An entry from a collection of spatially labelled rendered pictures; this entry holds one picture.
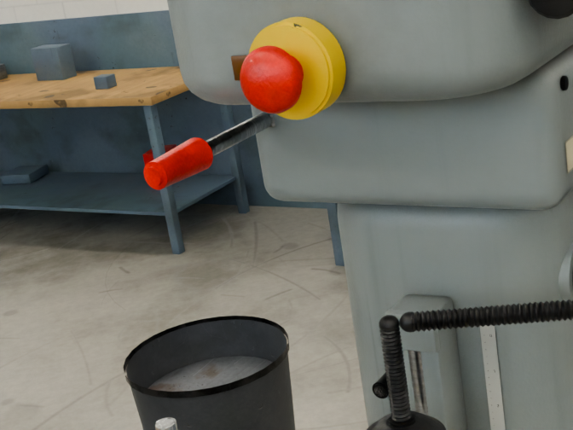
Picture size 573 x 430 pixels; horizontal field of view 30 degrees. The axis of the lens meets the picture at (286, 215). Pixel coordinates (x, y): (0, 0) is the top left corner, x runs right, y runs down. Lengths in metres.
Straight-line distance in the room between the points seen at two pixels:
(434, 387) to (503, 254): 0.11
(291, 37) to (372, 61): 0.05
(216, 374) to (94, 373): 1.49
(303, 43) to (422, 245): 0.24
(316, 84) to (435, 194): 0.16
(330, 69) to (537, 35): 0.12
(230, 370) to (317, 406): 0.85
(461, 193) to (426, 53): 0.15
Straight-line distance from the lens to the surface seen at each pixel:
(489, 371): 0.84
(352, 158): 0.78
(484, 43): 0.63
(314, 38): 0.64
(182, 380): 3.20
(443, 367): 0.82
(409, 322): 0.71
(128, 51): 6.66
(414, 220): 0.82
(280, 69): 0.62
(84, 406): 4.36
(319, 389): 4.11
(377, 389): 0.84
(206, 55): 0.71
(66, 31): 6.95
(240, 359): 3.25
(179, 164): 0.71
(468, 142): 0.74
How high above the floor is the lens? 1.88
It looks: 18 degrees down
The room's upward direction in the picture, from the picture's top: 9 degrees counter-clockwise
